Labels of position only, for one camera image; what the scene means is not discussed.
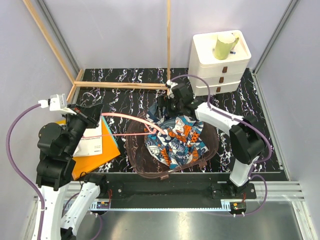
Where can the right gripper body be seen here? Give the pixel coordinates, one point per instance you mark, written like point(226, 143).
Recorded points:
point(174, 108)

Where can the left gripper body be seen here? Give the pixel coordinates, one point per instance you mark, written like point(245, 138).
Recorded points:
point(77, 123)

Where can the pink clothes hanger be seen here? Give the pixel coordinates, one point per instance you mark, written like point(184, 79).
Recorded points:
point(137, 127)

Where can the colourful patterned shorts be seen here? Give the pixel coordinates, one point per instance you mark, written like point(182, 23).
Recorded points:
point(180, 145)

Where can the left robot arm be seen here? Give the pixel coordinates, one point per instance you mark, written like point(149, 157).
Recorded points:
point(57, 145)

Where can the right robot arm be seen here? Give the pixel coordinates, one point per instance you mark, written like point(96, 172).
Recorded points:
point(246, 144)

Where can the yellow spiral notebook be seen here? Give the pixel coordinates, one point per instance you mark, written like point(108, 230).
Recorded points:
point(61, 122)

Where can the wooden clothes rack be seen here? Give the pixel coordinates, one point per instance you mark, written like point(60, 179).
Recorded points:
point(77, 82)

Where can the orange folder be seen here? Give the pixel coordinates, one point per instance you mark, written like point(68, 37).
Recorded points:
point(110, 150)

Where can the white three-drawer organizer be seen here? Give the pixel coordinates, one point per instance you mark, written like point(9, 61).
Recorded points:
point(221, 76)

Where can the transparent pink plastic basin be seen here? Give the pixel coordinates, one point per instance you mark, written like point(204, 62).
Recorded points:
point(148, 167)

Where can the green mug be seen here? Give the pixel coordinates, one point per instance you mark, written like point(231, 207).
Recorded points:
point(224, 44)

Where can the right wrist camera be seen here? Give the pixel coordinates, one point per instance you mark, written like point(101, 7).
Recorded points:
point(170, 85)

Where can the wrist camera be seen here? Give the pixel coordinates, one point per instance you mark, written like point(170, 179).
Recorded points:
point(170, 85)
point(56, 102)

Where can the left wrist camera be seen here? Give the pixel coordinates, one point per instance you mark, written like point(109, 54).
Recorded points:
point(56, 102)

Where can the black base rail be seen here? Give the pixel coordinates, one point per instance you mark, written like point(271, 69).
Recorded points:
point(191, 191)

